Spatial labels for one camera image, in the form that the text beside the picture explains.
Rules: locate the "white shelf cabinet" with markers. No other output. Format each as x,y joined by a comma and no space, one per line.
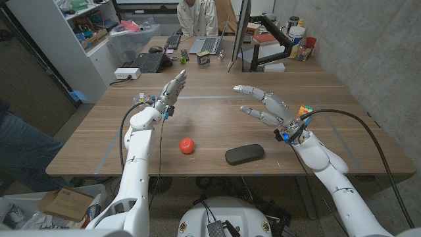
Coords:
65,49

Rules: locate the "small green object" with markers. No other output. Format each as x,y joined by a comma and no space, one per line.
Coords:
183,59

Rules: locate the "black computer mouse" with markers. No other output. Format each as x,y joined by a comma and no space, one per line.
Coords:
155,49

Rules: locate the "flat white box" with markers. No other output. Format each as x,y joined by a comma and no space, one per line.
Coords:
274,67

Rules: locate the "black glasses case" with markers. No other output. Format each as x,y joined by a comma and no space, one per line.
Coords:
245,154

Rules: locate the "black keyboard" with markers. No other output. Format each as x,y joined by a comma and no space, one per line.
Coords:
173,41

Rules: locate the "seated person in white jacket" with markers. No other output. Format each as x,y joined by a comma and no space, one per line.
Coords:
197,16

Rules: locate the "red cup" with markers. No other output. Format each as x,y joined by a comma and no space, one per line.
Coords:
310,42

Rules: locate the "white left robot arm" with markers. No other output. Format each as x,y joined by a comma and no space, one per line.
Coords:
136,177

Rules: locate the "purple sticky note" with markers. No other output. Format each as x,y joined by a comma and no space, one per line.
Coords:
169,51

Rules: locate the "yellow bottle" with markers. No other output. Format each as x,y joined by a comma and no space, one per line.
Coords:
300,23

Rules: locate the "red book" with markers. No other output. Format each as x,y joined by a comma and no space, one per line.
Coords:
264,38

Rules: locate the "colourful puzzle cube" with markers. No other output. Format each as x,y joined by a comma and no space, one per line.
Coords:
305,110

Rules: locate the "small blue yellow box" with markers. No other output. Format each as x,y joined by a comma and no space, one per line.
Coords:
203,57

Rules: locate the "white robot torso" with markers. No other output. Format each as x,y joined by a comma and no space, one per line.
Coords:
223,212

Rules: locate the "black round fan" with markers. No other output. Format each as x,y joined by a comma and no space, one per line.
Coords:
161,184

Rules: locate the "grey finned module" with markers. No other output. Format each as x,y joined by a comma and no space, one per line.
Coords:
215,229

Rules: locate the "black laptop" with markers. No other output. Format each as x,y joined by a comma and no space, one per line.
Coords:
149,62

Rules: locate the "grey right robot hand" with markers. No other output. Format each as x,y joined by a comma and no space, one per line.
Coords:
278,107

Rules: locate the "white plastic bin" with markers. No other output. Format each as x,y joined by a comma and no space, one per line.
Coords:
19,200

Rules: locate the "small clear figure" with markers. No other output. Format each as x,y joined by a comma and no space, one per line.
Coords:
221,54

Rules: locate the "glass jar with items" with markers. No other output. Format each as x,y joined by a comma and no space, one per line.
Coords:
304,52

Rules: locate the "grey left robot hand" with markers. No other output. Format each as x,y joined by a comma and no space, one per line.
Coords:
169,93

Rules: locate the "black remote control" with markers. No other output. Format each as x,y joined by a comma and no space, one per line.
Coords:
185,54

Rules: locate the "red toy apple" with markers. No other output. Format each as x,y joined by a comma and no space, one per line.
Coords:
187,145

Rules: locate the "brown cardboard box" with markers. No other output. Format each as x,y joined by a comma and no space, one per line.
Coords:
67,204

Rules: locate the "white plastic tub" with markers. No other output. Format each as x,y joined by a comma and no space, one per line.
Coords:
296,34

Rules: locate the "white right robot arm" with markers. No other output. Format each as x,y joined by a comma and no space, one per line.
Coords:
345,197

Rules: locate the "clear plastic storage bin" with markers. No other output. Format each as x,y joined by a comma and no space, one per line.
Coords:
133,41

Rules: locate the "silver laptop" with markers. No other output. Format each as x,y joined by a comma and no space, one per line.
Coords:
207,43

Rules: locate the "white power box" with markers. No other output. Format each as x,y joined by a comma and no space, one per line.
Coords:
127,73

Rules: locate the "dark lidded jar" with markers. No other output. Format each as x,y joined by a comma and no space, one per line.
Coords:
292,22

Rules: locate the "flat computer monitor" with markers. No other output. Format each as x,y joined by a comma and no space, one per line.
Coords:
241,29

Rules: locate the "cardboard box with parts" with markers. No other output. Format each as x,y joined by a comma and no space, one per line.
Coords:
93,37

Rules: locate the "printed cardboard box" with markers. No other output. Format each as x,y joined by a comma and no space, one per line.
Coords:
253,29

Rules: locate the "pink flat package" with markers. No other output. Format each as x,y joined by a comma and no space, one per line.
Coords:
130,25

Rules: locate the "person in blue jeans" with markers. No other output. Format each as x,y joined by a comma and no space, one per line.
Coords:
19,148

